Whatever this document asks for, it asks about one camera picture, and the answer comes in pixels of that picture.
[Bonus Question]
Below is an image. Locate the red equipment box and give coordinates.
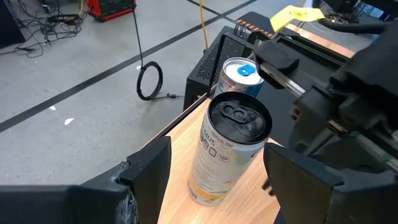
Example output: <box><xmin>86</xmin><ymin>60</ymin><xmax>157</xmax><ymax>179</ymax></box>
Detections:
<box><xmin>86</xmin><ymin>0</ymin><xmax>137</xmax><ymax>22</ymax></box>

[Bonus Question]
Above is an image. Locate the yellow hanging cord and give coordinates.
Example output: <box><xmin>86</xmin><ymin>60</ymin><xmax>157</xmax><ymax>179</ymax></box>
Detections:
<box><xmin>198</xmin><ymin>0</ymin><xmax>209</xmax><ymax>50</ymax></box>

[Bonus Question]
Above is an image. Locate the black mesh computer tower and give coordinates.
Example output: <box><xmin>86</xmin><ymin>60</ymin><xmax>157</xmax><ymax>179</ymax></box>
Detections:
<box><xmin>183</xmin><ymin>25</ymin><xmax>259</xmax><ymax>111</ymax></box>

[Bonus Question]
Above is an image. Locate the yellow tape piece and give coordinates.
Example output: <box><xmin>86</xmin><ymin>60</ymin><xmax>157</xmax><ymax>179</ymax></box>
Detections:
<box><xmin>269</xmin><ymin>4</ymin><xmax>326</xmax><ymax>33</ymax></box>

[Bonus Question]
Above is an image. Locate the black coiled cable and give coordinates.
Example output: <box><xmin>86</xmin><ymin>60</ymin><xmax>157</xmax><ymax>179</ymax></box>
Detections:
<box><xmin>132</xmin><ymin>9</ymin><xmax>178</xmax><ymax>101</ymax></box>

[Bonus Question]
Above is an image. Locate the black floor cable tangle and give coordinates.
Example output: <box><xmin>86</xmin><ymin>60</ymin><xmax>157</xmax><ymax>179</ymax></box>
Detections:
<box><xmin>0</xmin><ymin>0</ymin><xmax>88</xmax><ymax>60</ymax></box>

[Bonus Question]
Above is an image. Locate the blue silver Red Bull can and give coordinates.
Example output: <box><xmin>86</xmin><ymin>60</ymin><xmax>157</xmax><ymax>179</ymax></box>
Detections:
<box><xmin>214</xmin><ymin>57</ymin><xmax>265</xmax><ymax>99</ymax></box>

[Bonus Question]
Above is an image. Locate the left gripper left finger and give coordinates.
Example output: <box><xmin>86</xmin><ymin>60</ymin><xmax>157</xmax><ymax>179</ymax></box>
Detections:
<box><xmin>0</xmin><ymin>136</ymin><xmax>172</xmax><ymax>224</ymax></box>

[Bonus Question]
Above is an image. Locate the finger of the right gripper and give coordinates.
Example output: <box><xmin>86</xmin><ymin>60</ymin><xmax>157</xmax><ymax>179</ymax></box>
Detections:
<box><xmin>254</xmin><ymin>39</ymin><xmax>301</xmax><ymax>73</ymax></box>

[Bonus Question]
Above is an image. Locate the wooden shelf board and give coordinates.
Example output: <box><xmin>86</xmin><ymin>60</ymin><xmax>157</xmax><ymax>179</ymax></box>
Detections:
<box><xmin>157</xmin><ymin>98</ymin><xmax>280</xmax><ymax>224</ymax></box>

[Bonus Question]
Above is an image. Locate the black equipment case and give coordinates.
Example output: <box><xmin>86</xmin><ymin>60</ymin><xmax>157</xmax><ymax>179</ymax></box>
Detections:
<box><xmin>0</xmin><ymin>0</ymin><xmax>26</xmax><ymax>50</ymax></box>

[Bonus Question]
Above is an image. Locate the Celsius Tropical Vibe can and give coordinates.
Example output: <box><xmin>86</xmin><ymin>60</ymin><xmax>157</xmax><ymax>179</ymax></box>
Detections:
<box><xmin>187</xmin><ymin>91</ymin><xmax>274</xmax><ymax>207</ymax></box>

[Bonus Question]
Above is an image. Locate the black orange striped floor mat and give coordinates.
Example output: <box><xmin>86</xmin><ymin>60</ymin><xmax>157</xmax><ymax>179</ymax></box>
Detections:
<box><xmin>235</xmin><ymin>11</ymin><xmax>277</xmax><ymax>35</ymax></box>

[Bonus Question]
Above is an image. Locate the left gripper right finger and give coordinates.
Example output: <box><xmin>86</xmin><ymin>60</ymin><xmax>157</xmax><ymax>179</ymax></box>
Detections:
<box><xmin>262</xmin><ymin>142</ymin><xmax>398</xmax><ymax>224</ymax></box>

